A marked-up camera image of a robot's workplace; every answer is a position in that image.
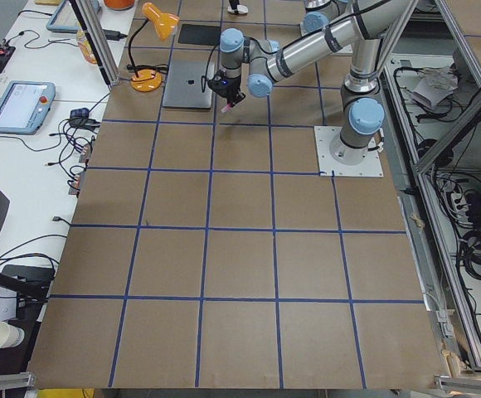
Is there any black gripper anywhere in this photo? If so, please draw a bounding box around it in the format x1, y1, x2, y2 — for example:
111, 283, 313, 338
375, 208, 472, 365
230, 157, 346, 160
207, 70, 245, 104

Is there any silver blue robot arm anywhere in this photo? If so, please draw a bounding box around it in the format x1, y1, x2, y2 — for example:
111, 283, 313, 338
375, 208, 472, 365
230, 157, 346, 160
204, 0, 416, 166

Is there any black mousepad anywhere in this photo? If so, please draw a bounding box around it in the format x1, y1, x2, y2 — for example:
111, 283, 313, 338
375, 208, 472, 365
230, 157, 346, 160
178, 23, 221, 46

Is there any silver closed laptop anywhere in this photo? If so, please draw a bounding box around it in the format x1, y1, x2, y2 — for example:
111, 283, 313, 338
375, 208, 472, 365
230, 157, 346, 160
163, 60, 215, 110

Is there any orange desk lamp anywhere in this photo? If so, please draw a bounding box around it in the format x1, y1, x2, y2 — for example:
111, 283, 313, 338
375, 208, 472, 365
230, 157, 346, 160
127, 1, 180, 93

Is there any orange drink bottle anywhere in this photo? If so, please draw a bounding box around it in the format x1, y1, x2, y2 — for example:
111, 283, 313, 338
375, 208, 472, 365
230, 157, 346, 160
76, 29, 97, 65

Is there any black usb hub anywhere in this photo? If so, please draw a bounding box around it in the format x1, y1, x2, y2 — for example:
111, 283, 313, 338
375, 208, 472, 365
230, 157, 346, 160
69, 108, 100, 129

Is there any blue teach pendant tablet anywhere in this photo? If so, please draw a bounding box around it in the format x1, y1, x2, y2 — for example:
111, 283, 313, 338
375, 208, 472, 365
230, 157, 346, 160
0, 80, 56, 135

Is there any crumpled white paper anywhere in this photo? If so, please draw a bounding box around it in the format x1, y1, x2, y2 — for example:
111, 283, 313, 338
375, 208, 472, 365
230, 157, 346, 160
411, 66, 459, 109

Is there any white paper cup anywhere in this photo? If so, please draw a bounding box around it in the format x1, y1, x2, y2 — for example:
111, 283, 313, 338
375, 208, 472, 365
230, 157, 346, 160
0, 322, 25, 349

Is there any aluminium frame post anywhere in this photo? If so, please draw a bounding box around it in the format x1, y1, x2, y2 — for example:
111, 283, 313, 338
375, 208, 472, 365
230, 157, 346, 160
70, 0, 119, 87

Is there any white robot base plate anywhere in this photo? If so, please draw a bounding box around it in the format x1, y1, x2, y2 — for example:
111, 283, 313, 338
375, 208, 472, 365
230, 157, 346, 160
313, 126, 384, 177

